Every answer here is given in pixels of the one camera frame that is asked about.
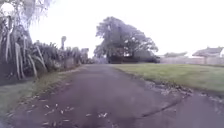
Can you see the large dark tree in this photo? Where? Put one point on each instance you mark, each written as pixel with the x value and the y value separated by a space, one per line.
pixel 121 41

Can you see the dark asphalt path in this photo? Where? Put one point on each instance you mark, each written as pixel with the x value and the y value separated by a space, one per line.
pixel 100 90

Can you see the low building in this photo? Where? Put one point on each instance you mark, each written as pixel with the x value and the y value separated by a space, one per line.
pixel 175 54

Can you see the grass field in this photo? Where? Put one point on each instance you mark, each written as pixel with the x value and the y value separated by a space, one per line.
pixel 186 74

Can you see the row of flax bushes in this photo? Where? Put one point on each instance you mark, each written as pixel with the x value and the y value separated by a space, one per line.
pixel 36 58

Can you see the pale fence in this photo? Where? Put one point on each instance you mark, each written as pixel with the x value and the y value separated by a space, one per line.
pixel 190 60

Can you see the grass verge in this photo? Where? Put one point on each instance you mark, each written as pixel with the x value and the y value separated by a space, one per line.
pixel 20 91

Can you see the house with grey roof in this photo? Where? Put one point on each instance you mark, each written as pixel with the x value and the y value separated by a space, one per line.
pixel 209 51

